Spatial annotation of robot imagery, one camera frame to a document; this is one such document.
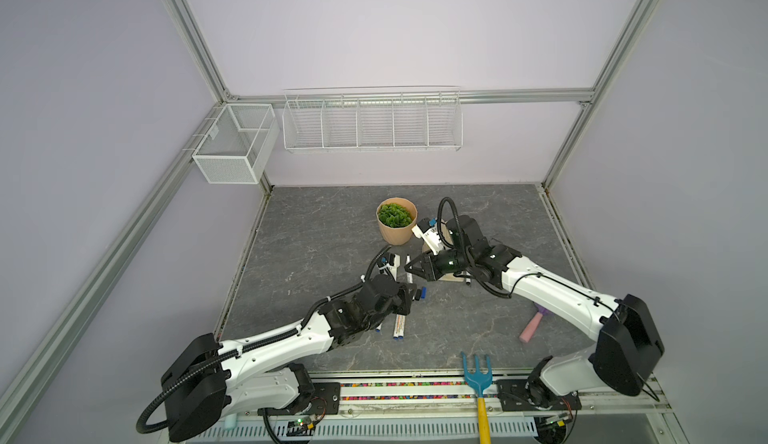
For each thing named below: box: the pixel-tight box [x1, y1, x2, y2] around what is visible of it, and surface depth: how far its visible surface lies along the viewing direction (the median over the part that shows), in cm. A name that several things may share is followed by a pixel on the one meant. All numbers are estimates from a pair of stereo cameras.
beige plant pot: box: [376, 197, 418, 246], surface depth 99 cm
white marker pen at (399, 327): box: [393, 314, 406, 340], surface depth 86 cm
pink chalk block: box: [519, 312, 543, 343], surface depth 84 cm
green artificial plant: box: [378, 203, 413, 228], surface depth 98 cm
